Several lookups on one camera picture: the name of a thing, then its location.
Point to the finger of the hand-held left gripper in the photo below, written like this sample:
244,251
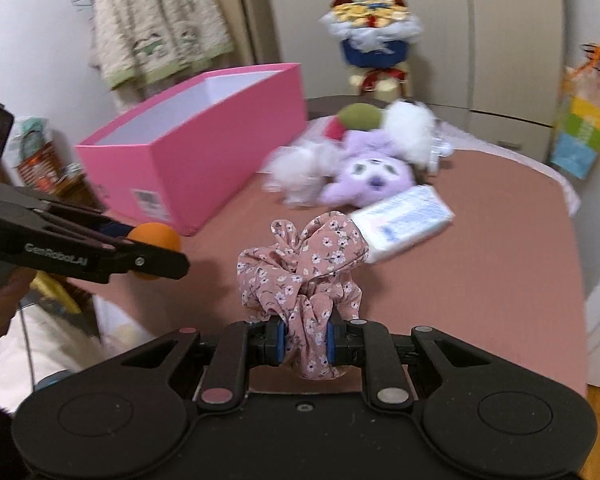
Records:
145,261
87,222

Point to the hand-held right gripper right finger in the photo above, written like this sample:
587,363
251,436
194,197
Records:
331,345

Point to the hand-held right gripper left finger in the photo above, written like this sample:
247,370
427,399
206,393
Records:
280,345

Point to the orange soft ball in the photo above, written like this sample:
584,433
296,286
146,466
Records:
155,240

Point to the pink floral scrunchie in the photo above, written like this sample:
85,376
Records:
290,280

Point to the pink cardboard box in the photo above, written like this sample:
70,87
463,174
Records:
205,160

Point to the white and brown plush toy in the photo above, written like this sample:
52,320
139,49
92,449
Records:
410,127

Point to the white fluffy soft toy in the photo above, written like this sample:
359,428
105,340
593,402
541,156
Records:
292,165

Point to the person's left hand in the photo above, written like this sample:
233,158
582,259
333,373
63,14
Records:
2,305

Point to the white tissue pack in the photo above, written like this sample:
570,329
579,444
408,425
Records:
405,215

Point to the pink bedspread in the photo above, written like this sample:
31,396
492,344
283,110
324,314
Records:
480,285

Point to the purple plush toy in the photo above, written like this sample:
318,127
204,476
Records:
375,170

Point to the cream hanging cardigan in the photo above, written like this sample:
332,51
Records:
155,15

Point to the green and red plush toy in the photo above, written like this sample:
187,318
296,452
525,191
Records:
362,116

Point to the yellow and blue flower bouquet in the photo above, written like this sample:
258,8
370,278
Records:
370,25

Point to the colourful gift bag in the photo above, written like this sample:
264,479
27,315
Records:
582,125

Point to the grey wooden wardrobe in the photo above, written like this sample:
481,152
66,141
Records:
480,35

